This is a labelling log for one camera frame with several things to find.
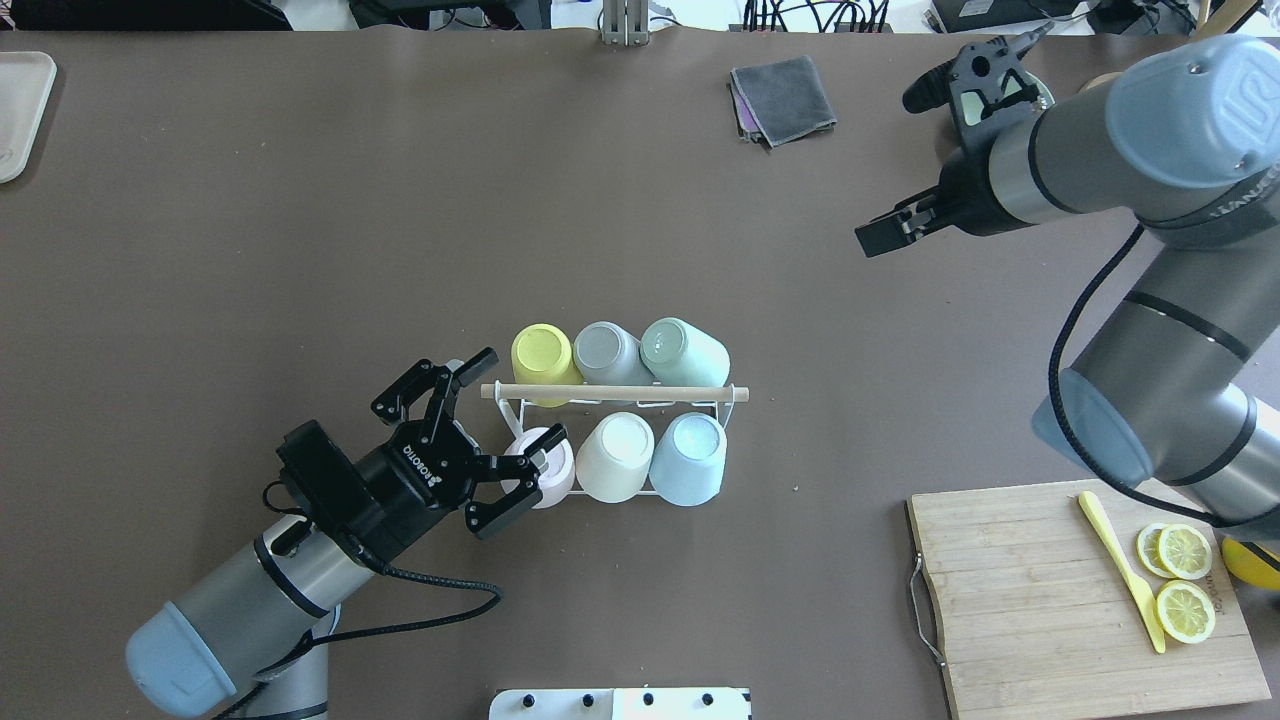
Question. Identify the black power strip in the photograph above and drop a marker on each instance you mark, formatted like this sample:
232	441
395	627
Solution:
819	17

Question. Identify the grey plastic cup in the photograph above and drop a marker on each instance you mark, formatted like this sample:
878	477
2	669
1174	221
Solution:
607	355

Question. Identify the lemon slice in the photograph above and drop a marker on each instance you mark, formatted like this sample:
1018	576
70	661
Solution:
1185	611
1174	551

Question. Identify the wooden cutting board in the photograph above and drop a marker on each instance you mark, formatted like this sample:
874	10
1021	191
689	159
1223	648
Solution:
1033	620

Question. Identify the yellow plastic knife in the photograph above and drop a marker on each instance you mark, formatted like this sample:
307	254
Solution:
1138	587

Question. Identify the white plastic cup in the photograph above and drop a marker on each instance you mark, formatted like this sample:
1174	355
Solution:
613	462

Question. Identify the yellow lemon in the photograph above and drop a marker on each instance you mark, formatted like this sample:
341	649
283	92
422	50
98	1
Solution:
1251	563

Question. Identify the grey folded cloth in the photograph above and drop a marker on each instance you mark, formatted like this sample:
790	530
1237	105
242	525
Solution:
779	102

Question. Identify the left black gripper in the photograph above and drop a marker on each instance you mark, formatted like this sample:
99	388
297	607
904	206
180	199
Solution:
402	483

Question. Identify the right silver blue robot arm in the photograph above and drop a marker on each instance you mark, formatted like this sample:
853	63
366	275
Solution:
1187	140

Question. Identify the light blue plastic cup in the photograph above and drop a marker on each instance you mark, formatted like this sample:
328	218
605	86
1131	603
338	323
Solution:
687	467

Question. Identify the aluminium frame post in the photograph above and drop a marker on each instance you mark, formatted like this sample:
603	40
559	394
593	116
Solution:
625	22

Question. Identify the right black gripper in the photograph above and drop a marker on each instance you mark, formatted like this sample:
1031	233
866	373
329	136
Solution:
962	202

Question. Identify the white wire cup holder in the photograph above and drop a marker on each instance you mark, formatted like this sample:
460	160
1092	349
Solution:
658	405

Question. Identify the yellow plastic cup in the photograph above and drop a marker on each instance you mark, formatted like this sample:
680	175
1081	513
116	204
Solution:
542	355

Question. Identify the mint green plastic cup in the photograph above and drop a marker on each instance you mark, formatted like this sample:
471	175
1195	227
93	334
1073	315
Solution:
679	354

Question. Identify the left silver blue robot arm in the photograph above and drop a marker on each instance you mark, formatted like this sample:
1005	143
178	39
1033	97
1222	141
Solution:
258	613

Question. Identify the black small box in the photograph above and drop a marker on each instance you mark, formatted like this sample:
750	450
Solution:
964	16

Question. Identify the mint green bowl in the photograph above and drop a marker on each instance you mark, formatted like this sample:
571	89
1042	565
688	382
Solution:
1020	87

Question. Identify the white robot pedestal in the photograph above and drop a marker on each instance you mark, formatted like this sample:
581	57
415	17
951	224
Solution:
690	702

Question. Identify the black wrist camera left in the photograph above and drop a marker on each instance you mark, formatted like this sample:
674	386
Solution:
327	487

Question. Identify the cream plastic tray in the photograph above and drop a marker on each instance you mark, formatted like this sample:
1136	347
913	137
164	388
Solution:
27	78

